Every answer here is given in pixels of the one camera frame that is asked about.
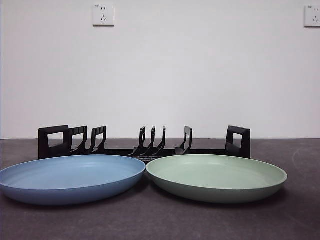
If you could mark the white wall socket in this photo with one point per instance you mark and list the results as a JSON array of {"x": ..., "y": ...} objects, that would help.
[
  {"x": 312, "y": 16},
  {"x": 104, "y": 15}
]

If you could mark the black plate rack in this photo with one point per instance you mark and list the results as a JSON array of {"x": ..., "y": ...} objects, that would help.
[{"x": 246, "y": 146}]

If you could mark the blue round plate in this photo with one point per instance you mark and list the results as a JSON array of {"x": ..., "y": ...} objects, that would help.
[{"x": 70, "y": 175}]

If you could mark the green round plate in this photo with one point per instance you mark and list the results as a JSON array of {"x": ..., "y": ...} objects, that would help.
[{"x": 215, "y": 175}]

